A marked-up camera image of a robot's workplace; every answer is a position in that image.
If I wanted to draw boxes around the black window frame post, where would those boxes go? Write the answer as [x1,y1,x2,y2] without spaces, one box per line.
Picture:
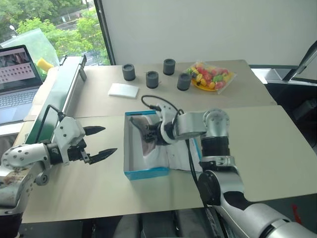
[93,0,117,66]

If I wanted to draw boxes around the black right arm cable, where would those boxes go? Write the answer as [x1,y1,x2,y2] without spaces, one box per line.
[141,95,210,208]

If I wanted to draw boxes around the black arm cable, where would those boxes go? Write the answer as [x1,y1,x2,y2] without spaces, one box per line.
[141,95,210,208]
[39,104,65,150]

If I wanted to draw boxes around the translucent green plastic sheet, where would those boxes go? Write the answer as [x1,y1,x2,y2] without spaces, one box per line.
[16,27,60,75]

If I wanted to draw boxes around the red object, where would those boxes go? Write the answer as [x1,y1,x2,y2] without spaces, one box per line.
[291,203,303,224]

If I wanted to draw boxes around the black table frame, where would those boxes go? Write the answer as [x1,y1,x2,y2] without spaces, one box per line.
[81,207,225,238]

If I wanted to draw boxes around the grey laptop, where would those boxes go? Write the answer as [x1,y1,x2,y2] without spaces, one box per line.
[0,44,44,125]

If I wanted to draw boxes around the black chair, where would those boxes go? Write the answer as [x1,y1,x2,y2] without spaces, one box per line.
[264,39,317,156]

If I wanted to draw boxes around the beige cardboard sheet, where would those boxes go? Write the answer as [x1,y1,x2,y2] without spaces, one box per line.
[23,66,60,122]

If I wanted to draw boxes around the clear bag of toy fruit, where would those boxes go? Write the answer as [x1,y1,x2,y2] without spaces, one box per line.
[185,60,238,95]

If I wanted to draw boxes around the green conveyor belt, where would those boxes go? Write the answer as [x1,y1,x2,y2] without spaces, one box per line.
[24,55,88,150]

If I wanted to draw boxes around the grey and white shoe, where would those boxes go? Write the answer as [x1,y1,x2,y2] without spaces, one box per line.
[141,138,170,171]
[129,116,159,143]

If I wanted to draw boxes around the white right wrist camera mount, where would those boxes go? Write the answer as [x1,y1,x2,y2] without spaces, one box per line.
[155,102,185,145]

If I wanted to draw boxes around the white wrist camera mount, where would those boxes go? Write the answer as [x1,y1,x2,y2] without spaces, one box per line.
[53,116,86,165]
[155,102,185,145]

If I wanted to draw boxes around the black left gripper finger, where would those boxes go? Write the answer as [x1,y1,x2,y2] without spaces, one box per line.
[83,125,106,136]
[88,147,118,166]

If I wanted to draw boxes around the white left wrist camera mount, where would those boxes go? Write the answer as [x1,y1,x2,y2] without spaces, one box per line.
[53,116,86,165]

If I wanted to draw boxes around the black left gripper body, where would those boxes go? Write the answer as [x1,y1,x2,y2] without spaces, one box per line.
[66,139,91,165]

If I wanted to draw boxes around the dark grey cylinder cup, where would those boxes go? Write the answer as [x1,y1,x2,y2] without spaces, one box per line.
[145,70,160,89]
[162,58,176,76]
[176,72,192,92]
[122,63,136,82]

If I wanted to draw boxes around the yellow sponge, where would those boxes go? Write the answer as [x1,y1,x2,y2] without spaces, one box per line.
[37,58,54,73]

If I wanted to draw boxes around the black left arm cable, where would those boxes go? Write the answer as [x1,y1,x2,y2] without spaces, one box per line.
[39,104,65,150]

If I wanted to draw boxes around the white folded cloth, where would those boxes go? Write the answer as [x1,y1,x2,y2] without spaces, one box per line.
[107,83,140,99]

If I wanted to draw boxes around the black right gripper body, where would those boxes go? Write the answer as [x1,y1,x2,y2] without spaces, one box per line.
[146,123,164,146]

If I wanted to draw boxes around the yellow plate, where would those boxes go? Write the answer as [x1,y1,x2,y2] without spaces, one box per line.
[191,71,234,93]

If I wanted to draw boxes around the blue and white shoebox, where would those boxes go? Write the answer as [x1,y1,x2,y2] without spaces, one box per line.
[123,110,203,181]

